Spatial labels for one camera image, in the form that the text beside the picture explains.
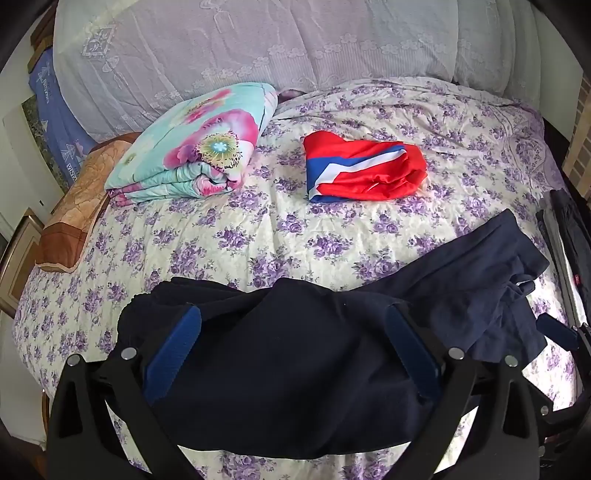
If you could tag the purple floral bed sheet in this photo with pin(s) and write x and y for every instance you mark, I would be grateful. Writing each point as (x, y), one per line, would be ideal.
(295, 240)

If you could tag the orange brown pillow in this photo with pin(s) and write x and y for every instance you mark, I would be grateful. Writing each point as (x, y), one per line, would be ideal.
(78, 207)

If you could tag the dark jeans with red tag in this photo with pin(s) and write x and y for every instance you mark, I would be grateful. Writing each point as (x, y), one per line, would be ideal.
(570, 230)

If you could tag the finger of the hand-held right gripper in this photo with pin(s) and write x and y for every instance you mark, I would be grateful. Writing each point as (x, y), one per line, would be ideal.
(540, 400)
(556, 332)

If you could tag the blue printed cloth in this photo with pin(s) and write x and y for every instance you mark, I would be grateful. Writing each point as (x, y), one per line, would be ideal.
(55, 106)

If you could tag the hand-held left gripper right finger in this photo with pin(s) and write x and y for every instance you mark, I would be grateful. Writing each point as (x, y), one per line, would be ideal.
(413, 350)

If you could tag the folded floral blanket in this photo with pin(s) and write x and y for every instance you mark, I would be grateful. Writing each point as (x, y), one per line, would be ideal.
(198, 143)

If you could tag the plain white pillow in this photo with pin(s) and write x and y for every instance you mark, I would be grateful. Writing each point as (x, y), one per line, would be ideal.
(494, 46)

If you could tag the navy blue pants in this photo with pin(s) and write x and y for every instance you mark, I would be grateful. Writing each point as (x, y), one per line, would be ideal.
(286, 360)

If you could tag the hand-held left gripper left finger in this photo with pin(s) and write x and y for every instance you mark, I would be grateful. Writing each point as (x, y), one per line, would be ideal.
(173, 350)

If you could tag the red white blue shorts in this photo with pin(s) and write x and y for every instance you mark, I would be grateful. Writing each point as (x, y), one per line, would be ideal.
(369, 170)

